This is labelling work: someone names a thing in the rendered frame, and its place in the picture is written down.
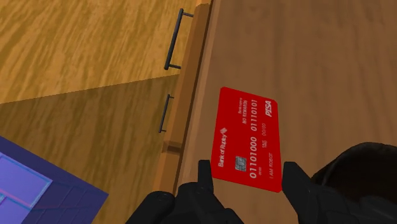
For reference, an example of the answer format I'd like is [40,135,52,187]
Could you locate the red bank card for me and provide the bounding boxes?
[211,87,282,193]

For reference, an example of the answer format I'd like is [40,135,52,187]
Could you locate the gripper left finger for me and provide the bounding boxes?
[125,159,245,224]

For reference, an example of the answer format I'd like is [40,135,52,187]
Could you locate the wooden chest of drawers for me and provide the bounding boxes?
[151,0,397,224]

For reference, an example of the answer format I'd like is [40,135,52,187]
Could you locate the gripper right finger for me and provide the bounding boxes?
[281,161,397,224]

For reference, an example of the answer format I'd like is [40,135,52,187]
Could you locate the black round bowl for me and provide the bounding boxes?
[310,142,397,206]

